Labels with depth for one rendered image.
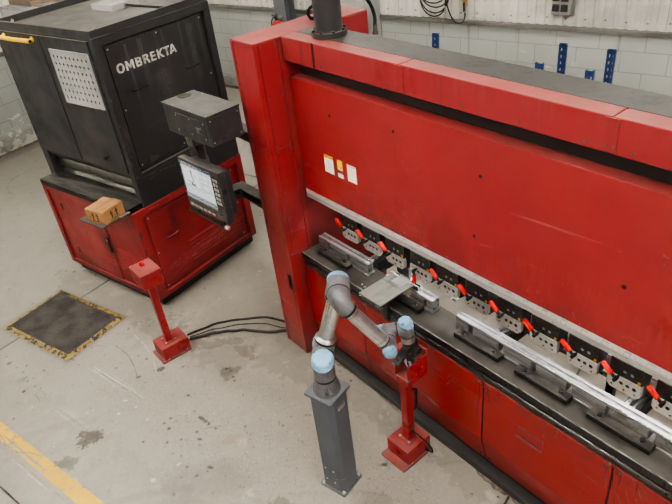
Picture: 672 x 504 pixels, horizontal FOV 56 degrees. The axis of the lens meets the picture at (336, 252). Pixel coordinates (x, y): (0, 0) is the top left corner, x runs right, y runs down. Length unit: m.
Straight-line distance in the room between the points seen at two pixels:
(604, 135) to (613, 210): 0.30
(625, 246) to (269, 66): 2.16
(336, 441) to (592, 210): 1.85
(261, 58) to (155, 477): 2.62
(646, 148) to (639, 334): 0.79
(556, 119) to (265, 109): 1.83
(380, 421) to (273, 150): 1.87
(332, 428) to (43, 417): 2.34
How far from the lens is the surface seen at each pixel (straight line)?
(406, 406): 3.76
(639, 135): 2.38
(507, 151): 2.75
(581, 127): 2.48
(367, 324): 3.08
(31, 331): 5.90
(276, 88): 3.78
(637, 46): 7.24
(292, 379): 4.60
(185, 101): 4.06
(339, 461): 3.70
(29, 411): 5.15
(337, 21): 3.56
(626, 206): 2.53
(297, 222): 4.16
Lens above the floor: 3.20
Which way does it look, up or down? 33 degrees down
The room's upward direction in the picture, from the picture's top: 7 degrees counter-clockwise
